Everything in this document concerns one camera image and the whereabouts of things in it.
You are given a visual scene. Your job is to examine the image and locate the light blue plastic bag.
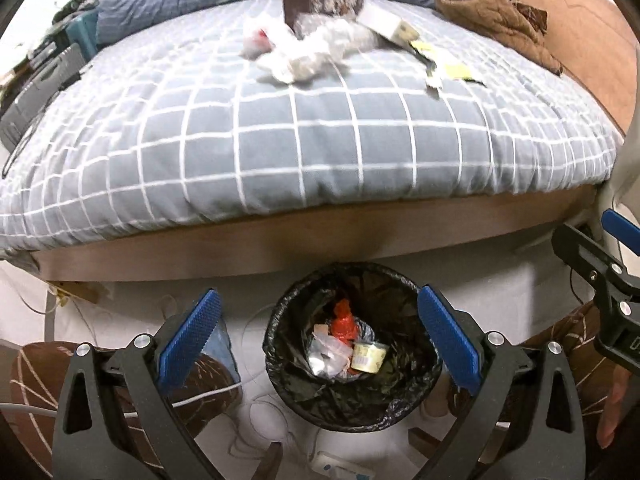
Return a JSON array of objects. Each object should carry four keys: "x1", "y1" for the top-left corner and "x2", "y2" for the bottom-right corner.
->
[{"x1": 199, "y1": 317, "x2": 243, "y2": 392}]

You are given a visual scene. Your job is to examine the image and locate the black lined trash bin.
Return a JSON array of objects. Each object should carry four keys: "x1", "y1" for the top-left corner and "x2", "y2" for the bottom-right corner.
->
[{"x1": 263, "y1": 261, "x2": 444, "y2": 432}]

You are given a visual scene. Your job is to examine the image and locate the clear crumpled plastic bag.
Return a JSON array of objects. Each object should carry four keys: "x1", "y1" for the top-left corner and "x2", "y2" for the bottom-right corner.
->
[{"x1": 241, "y1": 14, "x2": 281, "y2": 60}]

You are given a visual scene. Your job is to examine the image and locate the white cable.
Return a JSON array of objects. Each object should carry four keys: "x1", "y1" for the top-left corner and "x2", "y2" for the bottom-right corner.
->
[{"x1": 0, "y1": 384, "x2": 238, "y2": 417}]

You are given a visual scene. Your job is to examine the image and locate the yellow paper scraps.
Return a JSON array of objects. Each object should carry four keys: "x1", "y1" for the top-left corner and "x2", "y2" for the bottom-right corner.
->
[{"x1": 442, "y1": 61, "x2": 487, "y2": 85}]

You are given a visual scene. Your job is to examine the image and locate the brown fleece jacket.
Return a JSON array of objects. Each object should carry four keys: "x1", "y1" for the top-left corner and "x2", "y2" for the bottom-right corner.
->
[{"x1": 434, "y1": 0, "x2": 566, "y2": 76}]

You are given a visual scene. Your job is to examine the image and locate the black charger cable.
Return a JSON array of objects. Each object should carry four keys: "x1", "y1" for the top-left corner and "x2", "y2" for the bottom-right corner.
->
[{"x1": 0, "y1": 67, "x2": 83, "y2": 181}]

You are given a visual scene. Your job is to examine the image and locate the red plastic bag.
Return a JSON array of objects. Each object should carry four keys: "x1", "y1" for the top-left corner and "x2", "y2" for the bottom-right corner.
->
[{"x1": 327, "y1": 298, "x2": 373, "y2": 343}]

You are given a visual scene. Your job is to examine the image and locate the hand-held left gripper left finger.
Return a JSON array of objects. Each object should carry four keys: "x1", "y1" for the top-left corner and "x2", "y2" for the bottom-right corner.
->
[{"x1": 56, "y1": 287, "x2": 231, "y2": 480}]

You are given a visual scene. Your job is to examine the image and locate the grey checked bed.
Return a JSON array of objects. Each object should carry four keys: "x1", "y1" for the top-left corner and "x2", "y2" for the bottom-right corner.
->
[{"x1": 0, "y1": 0, "x2": 623, "y2": 253}]

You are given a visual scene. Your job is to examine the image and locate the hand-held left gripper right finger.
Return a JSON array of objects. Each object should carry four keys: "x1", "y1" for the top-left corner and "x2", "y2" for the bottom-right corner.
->
[{"x1": 417, "y1": 284, "x2": 588, "y2": 480}]

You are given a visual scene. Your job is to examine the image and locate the white translucent plastic bag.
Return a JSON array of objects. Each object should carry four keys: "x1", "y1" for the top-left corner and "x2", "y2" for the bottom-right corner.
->
[{"x1": 285, "y1": 35, "x2": 346, "y2": 81}]

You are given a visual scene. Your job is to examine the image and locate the person's right hand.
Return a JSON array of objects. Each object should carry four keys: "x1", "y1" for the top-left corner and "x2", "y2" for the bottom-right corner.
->
[{"x1": 596, "y1": 362, "x2": 632, "y2": 450}]

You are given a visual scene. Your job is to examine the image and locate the wooden bed frame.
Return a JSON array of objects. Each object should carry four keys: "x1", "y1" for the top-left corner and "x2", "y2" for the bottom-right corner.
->
[{"x1": 30, "y1": 180, "x2": 603, "y2": 282}]

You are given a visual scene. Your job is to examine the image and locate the brown patterned pants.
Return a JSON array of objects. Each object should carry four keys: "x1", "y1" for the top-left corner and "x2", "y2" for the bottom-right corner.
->
[{"x1": 10, "y1": 302, "x2": 623, "y2": 480}]

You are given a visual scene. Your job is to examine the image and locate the teal suitcase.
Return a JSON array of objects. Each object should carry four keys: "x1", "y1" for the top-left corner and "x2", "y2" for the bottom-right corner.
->
[{"x1": 55, "y1": 10, "x2": 99, "y2": 58}]

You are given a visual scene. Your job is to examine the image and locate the brown cardboard box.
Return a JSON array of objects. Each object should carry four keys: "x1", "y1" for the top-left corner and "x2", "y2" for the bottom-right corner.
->
[{"x1": 281, "y1": 0, "x2": 367, "y2": 36}]

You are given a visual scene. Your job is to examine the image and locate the white flat box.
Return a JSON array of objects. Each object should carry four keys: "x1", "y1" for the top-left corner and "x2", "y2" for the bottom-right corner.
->
[{"x1": 356, "y1": 0, "x2": 420, "y2": 45}]

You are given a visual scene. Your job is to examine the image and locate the grey suitcase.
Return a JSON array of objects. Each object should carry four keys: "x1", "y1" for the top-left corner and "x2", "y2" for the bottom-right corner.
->
[{"x1": 0, "y1": 42, "x2": 86, "y2": 153}]

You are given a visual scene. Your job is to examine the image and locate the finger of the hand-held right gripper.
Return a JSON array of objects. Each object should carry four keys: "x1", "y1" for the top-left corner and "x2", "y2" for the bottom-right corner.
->
[
  {"x1": 600, "y1": 208, "x2": 640, "y2": 256},
  {"x1": 551, "y1": 222, "x2": 640, "y2": 311}
]

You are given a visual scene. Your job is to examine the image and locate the clear plastic bags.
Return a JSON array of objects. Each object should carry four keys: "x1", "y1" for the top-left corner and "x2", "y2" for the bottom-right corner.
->
[{"x1": 295, "y1": 16, "x2": 393, "y2": 63}]

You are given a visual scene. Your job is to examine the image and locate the wooden stool leg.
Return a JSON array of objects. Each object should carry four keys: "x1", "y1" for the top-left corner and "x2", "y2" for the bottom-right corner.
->
[
  {"x1": 409, "y1": 427, "x2": 437, "y2": 457},
  {"x1": 252, "y1": 441, "x2": 284, "y2": 480}
]

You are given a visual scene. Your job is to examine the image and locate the white power adapter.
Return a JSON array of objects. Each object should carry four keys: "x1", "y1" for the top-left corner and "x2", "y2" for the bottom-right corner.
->
[{"x1": 309, "y1": 451, "x2": 376, "y2": 480}]

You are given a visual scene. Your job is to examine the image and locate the clear plastic wrapper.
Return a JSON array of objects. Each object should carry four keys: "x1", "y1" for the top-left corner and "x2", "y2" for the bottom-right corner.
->
[{"x1": 305, "y1": 332, "x2": 353, "y2": 378}]

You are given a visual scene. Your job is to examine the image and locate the brown patterned garment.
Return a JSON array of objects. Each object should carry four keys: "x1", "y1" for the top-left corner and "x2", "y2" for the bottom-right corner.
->
[{"x1": 502, "y1": 0, "x2": 549, "y2": 36}]

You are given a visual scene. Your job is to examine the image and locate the wooden headboard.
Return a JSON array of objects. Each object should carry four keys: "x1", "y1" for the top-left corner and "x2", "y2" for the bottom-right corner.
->
[{"x1": 492, "y1": 0, "x2": 640, "y2": 133}]

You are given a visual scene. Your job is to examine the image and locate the yellow plastic cup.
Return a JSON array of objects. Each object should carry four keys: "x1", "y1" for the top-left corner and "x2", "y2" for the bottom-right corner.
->
[{"x1": 350, "y1": 341, "x2": 390, "y2": 375}]

